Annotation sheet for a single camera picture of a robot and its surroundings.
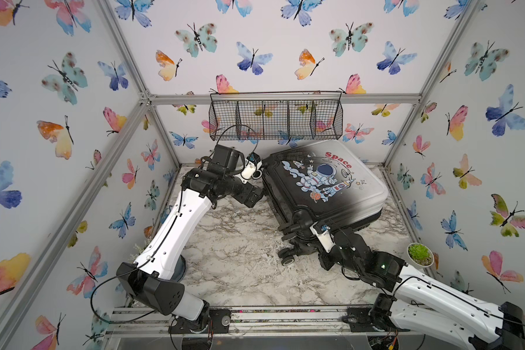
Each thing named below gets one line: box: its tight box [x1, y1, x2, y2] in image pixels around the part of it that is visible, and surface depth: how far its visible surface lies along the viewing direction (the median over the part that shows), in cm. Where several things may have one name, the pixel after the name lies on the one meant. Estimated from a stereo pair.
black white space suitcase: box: [260, 140, 389, 267], surface depth 84 cm
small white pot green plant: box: [406, 242, 435, 269], surface depth 81 cm
